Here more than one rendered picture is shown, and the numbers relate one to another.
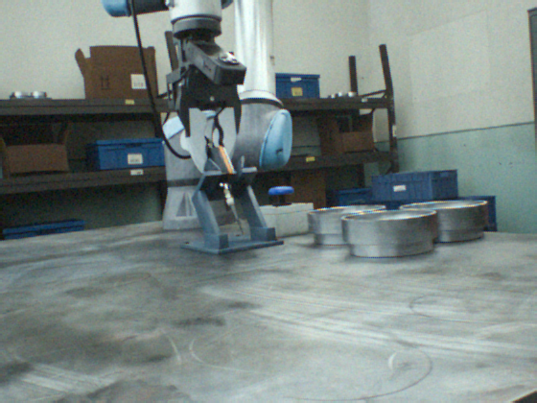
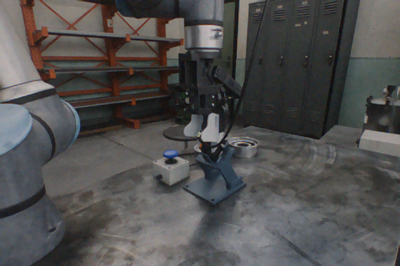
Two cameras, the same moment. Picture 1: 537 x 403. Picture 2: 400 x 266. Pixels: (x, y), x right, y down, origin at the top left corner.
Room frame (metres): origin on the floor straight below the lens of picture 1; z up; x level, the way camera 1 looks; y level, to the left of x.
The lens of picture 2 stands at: (0.97, 0.56, 1.10)
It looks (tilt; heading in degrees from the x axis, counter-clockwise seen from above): 17 degrees down; 255
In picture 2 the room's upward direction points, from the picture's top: straight up
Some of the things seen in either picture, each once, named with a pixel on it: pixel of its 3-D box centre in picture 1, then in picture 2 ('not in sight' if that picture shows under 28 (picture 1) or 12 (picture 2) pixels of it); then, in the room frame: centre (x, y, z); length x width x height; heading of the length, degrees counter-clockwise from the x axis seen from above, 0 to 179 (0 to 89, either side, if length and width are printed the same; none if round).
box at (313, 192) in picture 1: (295, 195); not in sight; (5.09, -0.24, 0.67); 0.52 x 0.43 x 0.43; 122
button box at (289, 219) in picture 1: (281, 218); (169, 169); (0.90, -0.02, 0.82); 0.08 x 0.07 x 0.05; 32
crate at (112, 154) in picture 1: (126, 155); not in sight; (4.30, 1.05, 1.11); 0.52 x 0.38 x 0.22; 122
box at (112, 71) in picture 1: (117, 77); not in sight; (4.27, 1.05, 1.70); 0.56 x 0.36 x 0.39; 117
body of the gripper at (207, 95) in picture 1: (198, 68); (200, 83); (0.84, 0.09, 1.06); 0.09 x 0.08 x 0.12; 31
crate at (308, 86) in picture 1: (285, 89); not in sight; (5.09, -0.22, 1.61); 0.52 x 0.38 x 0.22; 125
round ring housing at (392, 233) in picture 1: (388, 232); (242, 147); (0.63, -0.13, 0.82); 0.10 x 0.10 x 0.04
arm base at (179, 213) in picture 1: (197, 201); (9, 218); (1.19, 0.15, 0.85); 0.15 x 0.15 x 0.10
